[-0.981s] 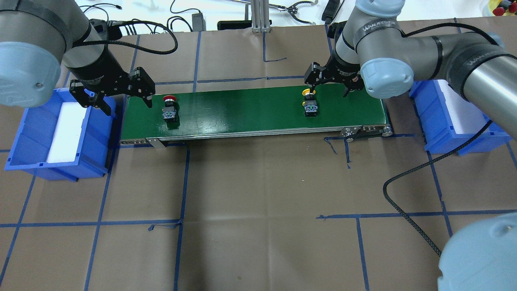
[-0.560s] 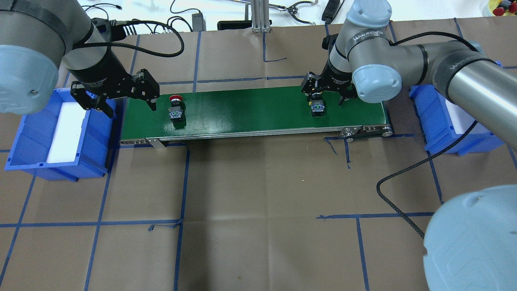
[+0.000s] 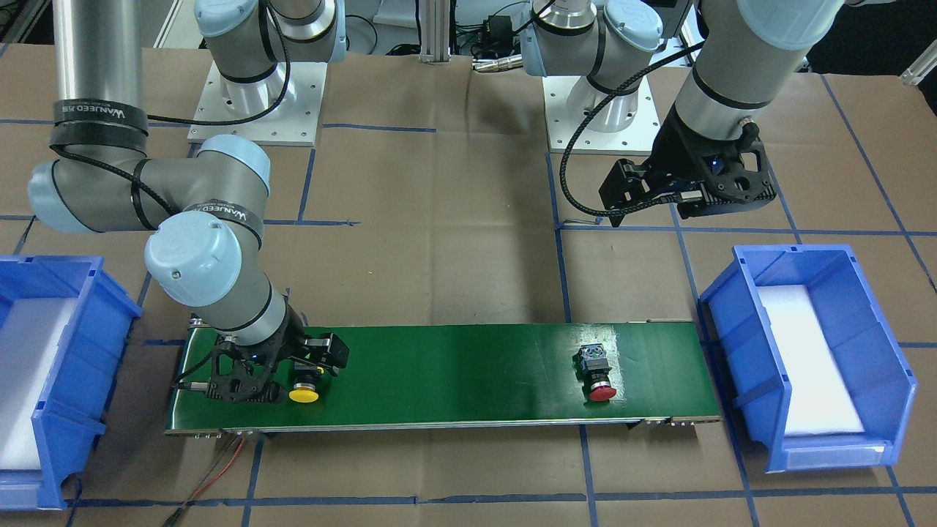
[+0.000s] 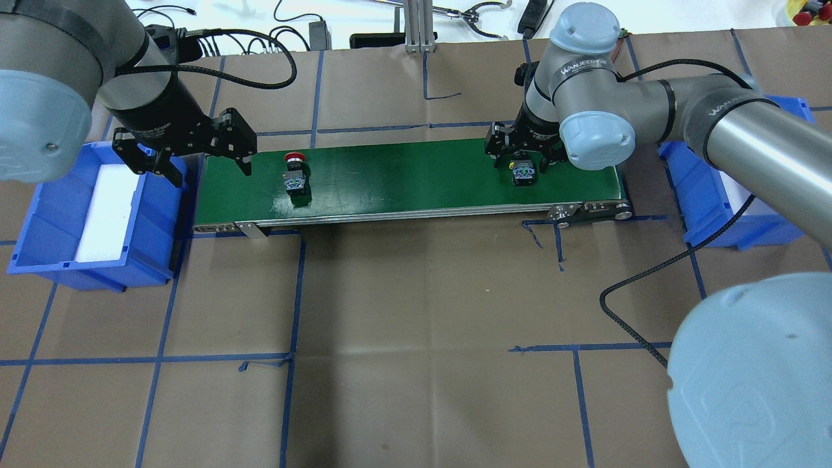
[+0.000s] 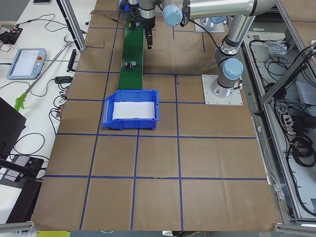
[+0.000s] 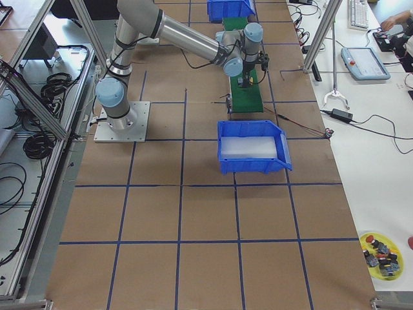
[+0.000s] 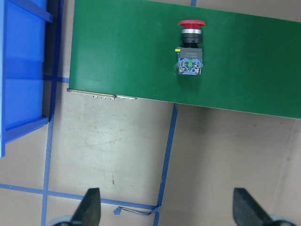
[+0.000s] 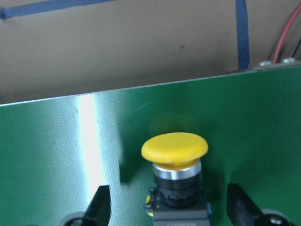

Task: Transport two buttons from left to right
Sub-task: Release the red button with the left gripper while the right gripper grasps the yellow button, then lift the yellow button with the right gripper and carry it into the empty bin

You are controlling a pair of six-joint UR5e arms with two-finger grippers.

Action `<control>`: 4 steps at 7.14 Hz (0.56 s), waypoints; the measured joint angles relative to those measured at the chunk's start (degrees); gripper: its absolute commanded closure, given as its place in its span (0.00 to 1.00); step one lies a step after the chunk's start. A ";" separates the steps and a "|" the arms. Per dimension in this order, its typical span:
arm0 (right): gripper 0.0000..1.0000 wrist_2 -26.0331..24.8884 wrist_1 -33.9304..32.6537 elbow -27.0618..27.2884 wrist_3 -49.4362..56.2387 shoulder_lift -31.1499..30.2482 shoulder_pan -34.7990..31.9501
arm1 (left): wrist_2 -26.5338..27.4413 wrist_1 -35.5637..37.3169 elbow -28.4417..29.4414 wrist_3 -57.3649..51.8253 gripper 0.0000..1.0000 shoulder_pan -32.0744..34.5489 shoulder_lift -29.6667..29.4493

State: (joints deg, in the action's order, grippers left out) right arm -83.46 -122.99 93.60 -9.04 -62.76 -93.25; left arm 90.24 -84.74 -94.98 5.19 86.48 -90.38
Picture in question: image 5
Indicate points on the blue plastic bin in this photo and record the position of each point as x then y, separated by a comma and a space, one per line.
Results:
123, 5
129, 95

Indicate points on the right blue plastic bin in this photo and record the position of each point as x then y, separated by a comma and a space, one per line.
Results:
123, 5

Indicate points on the aluminium profile post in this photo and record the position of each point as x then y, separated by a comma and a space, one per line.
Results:
72, 23

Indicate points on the white foam pad left bin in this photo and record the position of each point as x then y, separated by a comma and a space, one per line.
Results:
134, 110

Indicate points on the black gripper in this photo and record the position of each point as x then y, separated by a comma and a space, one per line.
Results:
147, 23

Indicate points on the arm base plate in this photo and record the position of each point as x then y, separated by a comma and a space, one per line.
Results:
216, 95

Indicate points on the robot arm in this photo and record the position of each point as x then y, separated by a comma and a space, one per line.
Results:
177, 12
144, 4

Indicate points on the teach pendant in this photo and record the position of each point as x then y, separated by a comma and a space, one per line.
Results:
27, 63

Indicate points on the red push button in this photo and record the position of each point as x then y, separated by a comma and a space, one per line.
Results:
130, 64

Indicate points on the green conveyor belt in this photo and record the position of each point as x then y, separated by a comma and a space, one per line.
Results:
133, 50

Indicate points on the left blue plastic bin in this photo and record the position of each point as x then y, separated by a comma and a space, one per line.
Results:
129, 95

